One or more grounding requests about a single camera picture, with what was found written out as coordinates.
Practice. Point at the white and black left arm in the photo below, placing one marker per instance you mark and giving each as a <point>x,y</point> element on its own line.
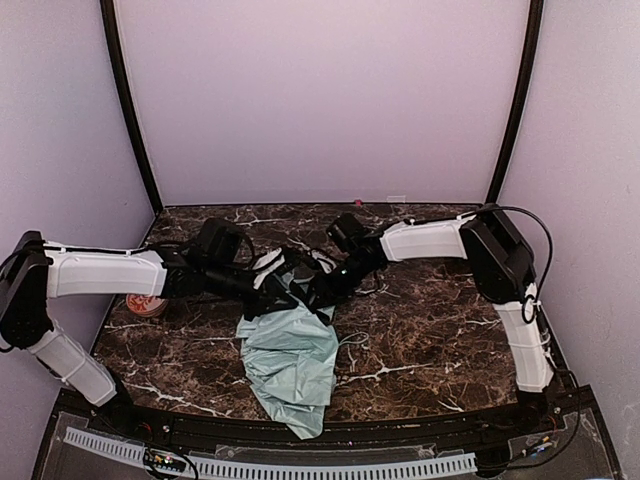
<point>38,271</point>

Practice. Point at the mint and black folding umbrella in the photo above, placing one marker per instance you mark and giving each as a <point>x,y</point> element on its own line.
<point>289,359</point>

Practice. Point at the grey slotted cable duct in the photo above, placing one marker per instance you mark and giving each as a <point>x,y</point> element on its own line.
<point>245,463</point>

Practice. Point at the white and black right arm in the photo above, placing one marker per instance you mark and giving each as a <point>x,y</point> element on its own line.
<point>500,259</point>

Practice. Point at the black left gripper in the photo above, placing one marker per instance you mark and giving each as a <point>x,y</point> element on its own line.
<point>267,288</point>

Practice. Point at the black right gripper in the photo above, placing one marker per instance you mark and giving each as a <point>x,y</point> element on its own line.
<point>316,292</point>

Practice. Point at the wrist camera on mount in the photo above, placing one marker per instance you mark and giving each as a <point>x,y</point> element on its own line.
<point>315,259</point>
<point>266,265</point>

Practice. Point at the red patterned round bowl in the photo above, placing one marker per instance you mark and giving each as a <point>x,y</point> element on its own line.
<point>144,306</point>

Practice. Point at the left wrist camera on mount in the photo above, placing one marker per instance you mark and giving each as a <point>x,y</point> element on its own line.
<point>266,265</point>

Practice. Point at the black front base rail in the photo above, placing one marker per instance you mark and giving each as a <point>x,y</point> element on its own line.
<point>487,431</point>

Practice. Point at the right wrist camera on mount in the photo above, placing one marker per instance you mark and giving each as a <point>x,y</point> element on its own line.
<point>315,259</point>

